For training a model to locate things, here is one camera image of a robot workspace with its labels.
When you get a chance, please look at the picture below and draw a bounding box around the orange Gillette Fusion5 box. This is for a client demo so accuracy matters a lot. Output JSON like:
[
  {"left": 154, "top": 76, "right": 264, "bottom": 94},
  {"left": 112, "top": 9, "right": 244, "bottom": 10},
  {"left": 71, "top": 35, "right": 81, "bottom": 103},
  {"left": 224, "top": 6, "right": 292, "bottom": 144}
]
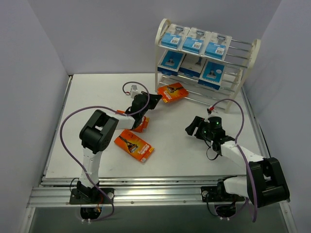
[
  {"left": 114, "top": 130, "right": 154, "bottom": 163},
  {"left": 115, "top": 110, "right": 149, "bottom": 133},
  {"left": 157, "top": 83, "right": 189, "bottom": 103}
]

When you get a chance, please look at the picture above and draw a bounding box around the grey Harry's box blue razor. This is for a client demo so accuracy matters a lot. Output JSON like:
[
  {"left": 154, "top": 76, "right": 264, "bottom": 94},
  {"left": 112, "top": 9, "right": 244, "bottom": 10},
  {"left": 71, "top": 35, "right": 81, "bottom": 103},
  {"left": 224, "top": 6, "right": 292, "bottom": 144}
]
[{"left": 179, "top": 54, "right": 207, "bottom": 79}]

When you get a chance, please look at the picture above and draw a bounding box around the clear Gillette blister pack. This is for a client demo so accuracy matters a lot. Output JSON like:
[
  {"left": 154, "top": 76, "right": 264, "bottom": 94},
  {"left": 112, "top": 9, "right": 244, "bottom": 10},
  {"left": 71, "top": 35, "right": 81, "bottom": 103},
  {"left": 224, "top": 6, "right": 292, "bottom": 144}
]
[
  {"left": 160, "top": 24, "right": 190, "bottom": 49},
  {"left": 182, "top": 27, "right": 211, "bottom": 54}
]

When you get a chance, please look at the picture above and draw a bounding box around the white Gillette Skinguard razor pack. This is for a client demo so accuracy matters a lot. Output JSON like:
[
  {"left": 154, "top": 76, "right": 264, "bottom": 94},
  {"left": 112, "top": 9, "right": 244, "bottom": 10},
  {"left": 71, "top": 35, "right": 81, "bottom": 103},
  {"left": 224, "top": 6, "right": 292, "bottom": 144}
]
[{"left": 204, "top": 32, "right": 232, "bottom": 61}]

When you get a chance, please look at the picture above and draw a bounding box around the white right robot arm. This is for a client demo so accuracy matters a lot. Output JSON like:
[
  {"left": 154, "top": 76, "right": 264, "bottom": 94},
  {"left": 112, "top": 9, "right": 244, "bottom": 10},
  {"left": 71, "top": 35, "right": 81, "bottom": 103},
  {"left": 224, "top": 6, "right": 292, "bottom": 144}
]
[{"left": 185, "top": 116, "right": 290, "bottom": 208}]

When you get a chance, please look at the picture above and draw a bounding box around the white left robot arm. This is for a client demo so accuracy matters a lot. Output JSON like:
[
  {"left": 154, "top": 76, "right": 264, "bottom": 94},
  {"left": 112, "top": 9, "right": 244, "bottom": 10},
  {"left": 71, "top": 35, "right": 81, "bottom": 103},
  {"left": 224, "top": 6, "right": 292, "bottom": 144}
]
[{"left": 75, "top": 91, "right": 162, "bottom": 203}]

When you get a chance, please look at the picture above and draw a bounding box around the cream metal-rod shelf rack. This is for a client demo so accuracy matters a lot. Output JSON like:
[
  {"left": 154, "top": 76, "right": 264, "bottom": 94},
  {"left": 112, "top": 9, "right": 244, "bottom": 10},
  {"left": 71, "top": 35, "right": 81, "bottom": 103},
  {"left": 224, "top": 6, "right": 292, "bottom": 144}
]
[{"left": 155, "top": 18, "right": 261, "bottom": 112}]

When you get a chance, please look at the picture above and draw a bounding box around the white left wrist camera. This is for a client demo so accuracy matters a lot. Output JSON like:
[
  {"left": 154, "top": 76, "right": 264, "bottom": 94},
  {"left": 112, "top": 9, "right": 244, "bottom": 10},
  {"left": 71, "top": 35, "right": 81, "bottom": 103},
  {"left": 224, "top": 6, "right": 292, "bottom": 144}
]
[{"left": 125, "top": 85, "right": 141, "bottom": 99}]

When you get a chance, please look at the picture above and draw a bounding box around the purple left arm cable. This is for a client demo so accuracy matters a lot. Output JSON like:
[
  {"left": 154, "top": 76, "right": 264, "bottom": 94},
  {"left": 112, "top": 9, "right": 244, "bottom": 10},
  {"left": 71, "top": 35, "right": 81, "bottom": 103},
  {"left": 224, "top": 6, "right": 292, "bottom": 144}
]
[{"left": 59, "top": 82, "right": 150, "bottom": 221}]

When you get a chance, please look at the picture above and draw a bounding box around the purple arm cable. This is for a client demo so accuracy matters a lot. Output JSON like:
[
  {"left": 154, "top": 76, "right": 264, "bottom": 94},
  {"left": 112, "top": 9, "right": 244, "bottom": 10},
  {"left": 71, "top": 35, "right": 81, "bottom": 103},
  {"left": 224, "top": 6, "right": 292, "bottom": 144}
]
[
  {"left": 207, "top": 98, "right": 259, "bottom": 223},
  {"left": 59, "top": 82, "right": 150, "bottom": 221}
]

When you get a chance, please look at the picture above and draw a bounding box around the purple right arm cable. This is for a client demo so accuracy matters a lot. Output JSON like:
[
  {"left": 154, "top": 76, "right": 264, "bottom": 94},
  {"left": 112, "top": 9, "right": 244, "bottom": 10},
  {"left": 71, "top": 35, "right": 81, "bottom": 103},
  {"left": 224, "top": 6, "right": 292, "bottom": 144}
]
[{"left": 207, "top": 98, "right": 259, "bottom": 223}]

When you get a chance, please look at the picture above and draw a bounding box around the aluminium mounting rail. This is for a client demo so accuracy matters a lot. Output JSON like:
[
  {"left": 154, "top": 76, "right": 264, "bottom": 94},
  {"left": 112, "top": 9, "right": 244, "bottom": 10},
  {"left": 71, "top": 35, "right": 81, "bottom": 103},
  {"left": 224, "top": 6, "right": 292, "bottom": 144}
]
[{"left": 26, "top": 174, "right": 291, "bottom": 209}]

